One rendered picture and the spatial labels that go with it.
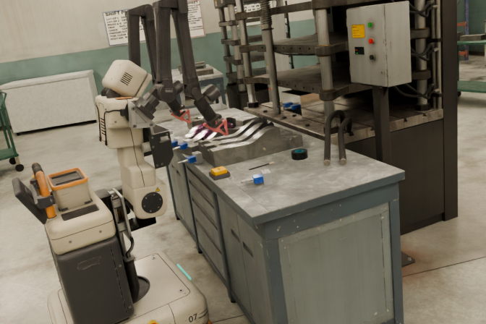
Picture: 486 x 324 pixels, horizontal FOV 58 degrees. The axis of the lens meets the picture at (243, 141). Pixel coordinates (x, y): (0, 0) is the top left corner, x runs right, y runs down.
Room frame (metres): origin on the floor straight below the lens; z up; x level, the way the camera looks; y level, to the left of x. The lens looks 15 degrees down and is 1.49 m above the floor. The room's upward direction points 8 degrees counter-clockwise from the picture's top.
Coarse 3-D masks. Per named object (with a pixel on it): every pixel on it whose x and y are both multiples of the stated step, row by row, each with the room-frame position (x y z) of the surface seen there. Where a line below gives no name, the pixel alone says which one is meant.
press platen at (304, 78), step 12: (288, 72) 3.48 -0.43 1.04; (300, 72) 3.38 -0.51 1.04; (312, 72) 3.29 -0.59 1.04; (336, 72) 3.12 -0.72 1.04; (348, 72) 3.04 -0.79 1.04; (420, 72) 2.67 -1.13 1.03; (288, 84) 3.03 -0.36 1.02; (300, 84) 2.87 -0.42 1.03; (312, 84) 2.76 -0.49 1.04; (336, 84) 2.64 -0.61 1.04; (348, 84) 2.59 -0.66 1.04; (360, 84) 2.60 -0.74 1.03; (432, 84) 2.71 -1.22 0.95; (324, 96) 2.45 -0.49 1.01; (336, 96) 2.45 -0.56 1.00; (408, 96) 2.58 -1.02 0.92; (420, 96) 2.61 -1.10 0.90
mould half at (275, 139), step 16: (256, 128) 2.29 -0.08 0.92; (272, 128) 2.20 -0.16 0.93; (208, 144) 2.23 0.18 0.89; (240, 144) 2.17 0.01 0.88; (256, 144) 2.17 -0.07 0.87; (272, 144) 2.20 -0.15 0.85; (288, 144) 2.23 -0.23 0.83; (208, 160) 2.18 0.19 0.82; (224, 160) 2.10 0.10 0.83; (240, 160) 2.13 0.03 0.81
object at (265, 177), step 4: (260, 172) 1.81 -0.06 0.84; (264, 172) 1.78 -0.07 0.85; (268, 172) 1.77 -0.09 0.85; (252, 176) 1.79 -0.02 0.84; (256, 176) 1.78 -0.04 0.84; (260, 176) 1.77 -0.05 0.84; (264, 176) 1.77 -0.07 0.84; (268, 176) 1.77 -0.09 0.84; (244, 180) 1.78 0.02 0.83; (248, 180) 1.78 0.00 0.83; (252, 180) 1.78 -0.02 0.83; (256, 180) 1.77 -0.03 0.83; (260, 180) 1.77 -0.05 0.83; (264, 180) 1.77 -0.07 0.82; (268, 180) 1.77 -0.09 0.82; (264, 184) 1.77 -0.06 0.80
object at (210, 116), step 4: (208, 108) 1.96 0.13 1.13; (212, 108) 1.99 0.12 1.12; (200, 112) 1.98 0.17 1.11; (204, 112) 1.96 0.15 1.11; (208, 112) 1.96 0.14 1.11; (212, 112) 1.97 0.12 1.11; (204, 116) 1.97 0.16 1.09; (208, 116) 1.97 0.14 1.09; (212, 116) 1.97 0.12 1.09; (216, 116) 1.97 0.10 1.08; (220, 116) 1.96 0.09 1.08; (204, 120) 2.01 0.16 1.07; (208, 120) 1.97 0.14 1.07; (212, 120) 1.96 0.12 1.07; (212, 124) 1.94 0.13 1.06
